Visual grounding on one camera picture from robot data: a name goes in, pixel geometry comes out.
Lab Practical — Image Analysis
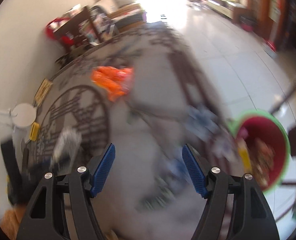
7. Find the red waste basket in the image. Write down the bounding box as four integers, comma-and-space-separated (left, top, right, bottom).
240, 15, 255, 32

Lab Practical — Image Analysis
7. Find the orange plastic bag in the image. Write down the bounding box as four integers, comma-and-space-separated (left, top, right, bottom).
91, 66, 134, 102

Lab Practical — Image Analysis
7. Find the wooden tv cabinet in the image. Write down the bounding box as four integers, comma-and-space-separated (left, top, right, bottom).
203, 0, 249, 24

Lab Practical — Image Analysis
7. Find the blue grey snack wrapper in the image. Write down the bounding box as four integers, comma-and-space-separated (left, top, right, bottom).
50, 127, 82, 176

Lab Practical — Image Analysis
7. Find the person's left hand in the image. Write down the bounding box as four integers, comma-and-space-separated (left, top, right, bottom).
0, 205, 26, 239

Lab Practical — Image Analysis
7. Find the white desk lamp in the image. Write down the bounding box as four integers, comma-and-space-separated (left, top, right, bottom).
0, 103, 37, 142

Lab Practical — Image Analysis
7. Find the wooden sofa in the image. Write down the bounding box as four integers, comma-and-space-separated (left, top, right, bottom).
94, 0, 146, 32

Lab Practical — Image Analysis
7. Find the patterned tablecloth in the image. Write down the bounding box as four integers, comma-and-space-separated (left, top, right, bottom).
29, 22, 241, 239

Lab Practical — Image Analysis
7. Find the dark brown case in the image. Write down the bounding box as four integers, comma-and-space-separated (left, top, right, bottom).
0, 137, 23, 205

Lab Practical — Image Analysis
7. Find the red bag on chair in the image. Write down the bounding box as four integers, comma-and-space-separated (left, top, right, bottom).
45, 17, 74, 52

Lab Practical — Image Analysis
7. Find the yellow patterned cushion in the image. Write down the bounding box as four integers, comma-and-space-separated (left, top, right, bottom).
34, 79, 53, 107

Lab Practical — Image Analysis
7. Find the red green trash bin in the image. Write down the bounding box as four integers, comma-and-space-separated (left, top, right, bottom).
228, 109, 290, 193

